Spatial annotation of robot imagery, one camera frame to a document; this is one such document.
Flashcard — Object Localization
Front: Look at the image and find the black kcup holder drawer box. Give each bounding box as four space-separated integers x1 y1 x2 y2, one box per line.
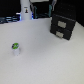
49 3 79 42

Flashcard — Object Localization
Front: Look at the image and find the green lid kcup pod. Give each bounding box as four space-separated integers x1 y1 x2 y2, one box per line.
11 43 20 56

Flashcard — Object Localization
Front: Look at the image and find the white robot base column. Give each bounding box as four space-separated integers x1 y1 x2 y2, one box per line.
20 0 32 20

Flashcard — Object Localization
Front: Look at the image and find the black chair frame background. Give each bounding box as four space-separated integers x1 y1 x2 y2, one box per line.
30 0 57 19

